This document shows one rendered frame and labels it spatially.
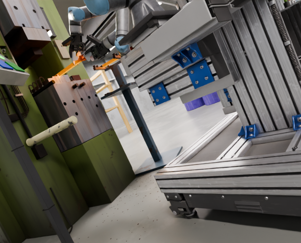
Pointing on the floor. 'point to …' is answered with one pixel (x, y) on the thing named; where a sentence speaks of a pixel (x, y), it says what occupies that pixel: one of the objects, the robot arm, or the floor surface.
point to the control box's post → (28, 166)
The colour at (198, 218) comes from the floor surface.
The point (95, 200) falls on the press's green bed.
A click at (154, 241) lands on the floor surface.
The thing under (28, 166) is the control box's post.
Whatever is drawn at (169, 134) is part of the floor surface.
